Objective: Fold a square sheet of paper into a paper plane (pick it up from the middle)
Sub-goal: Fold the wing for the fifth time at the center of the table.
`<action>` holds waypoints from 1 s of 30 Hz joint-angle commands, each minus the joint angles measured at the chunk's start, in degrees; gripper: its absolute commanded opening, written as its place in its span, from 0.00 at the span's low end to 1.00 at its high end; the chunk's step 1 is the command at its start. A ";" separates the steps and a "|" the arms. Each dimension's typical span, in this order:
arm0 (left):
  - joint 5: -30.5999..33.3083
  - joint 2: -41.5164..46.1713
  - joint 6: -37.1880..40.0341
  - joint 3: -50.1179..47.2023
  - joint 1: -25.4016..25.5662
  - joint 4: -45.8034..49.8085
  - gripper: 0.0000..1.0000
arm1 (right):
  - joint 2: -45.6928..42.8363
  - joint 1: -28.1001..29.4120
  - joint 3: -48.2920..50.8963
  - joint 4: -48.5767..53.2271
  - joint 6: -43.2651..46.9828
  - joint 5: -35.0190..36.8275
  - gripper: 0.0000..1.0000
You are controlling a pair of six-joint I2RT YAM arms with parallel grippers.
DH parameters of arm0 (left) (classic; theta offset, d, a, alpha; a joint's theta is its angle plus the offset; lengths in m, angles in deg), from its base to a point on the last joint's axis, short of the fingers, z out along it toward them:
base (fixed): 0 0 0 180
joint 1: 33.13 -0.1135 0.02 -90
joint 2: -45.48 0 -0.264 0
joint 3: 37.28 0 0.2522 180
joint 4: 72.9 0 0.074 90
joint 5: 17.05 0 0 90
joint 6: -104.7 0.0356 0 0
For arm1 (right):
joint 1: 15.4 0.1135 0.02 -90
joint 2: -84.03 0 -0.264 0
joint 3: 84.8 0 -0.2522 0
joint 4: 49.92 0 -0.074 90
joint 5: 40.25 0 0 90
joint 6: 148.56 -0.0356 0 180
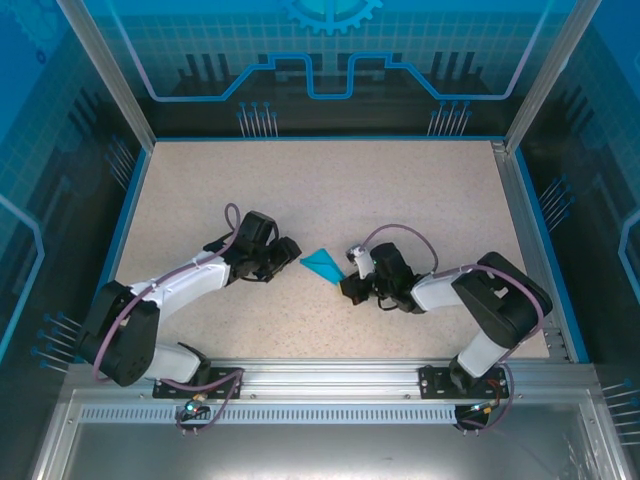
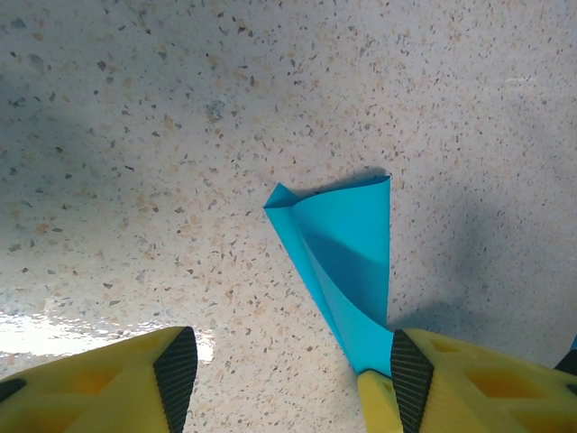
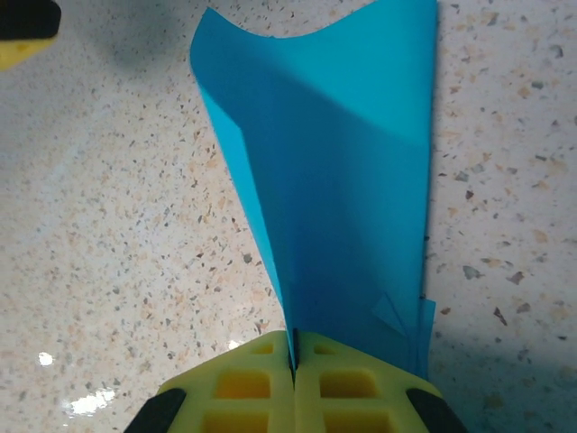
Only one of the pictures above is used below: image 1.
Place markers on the blue paper sheet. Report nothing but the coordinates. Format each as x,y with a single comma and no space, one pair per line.
322,265

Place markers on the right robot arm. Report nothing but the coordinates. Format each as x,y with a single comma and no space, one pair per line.
435,292

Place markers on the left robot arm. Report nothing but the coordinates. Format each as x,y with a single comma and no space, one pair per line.
185,280

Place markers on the steel sheet tray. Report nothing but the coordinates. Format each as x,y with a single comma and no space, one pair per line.
320,450

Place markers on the aluminium mounting rail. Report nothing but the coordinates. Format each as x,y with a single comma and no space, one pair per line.
330,375

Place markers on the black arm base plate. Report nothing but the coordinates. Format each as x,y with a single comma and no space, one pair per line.
431,385
167,392

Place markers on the aluminium side rail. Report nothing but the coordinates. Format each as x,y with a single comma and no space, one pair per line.
525,240

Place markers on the aluminium frame post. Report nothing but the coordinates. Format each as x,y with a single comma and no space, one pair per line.
552,75
107,75

